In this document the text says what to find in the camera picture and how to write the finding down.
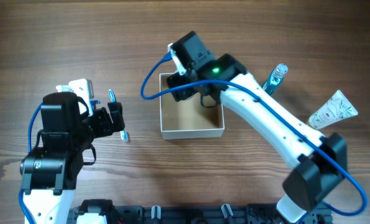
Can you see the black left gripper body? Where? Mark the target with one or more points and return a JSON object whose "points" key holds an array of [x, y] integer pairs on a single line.
{"points": [[115, 115]]}

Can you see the white leaf-print cream tube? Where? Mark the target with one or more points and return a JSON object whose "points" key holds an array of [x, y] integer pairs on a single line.
{"points": [[336, 109]]}

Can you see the blue mouthwash bottle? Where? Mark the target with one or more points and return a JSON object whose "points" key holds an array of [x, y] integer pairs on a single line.
{"points": [[275, 78]]}

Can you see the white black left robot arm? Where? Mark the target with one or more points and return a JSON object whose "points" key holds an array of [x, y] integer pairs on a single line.
{"points": [[49, 171]]}

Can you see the white cardboard box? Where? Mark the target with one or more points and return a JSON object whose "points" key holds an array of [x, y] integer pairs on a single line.
{"points": [[195, 117]]}

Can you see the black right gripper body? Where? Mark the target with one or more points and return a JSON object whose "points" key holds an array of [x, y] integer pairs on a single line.
{"points": [[178, 87]]}

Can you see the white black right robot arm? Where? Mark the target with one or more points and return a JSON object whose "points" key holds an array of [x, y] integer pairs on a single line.
{"points": [[313, 158]]}

